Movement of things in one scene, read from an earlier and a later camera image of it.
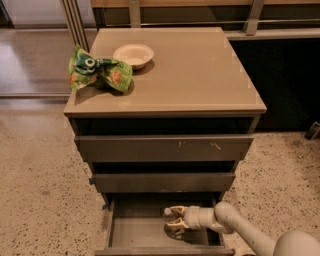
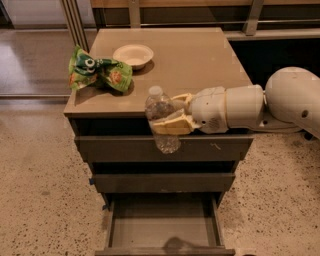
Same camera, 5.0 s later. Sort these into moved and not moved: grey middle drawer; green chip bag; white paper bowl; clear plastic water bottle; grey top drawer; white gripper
Moved: white gripper; clear plastic water bottle
Not moved: white paper bowl; grey top drawer; grey middle drawer; green chip bag
